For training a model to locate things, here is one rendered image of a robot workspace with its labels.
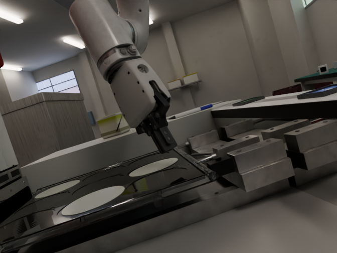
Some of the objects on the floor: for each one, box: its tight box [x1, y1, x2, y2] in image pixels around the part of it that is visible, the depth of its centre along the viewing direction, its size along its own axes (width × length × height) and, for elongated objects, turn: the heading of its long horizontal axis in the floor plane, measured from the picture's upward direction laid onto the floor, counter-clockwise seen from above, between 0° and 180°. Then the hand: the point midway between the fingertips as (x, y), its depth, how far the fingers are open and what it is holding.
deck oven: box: [0, 92, 96, 177], centre depth 481 cm, size 140×104×174 cm
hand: (164, 140), depth 50 cm, fingers closed
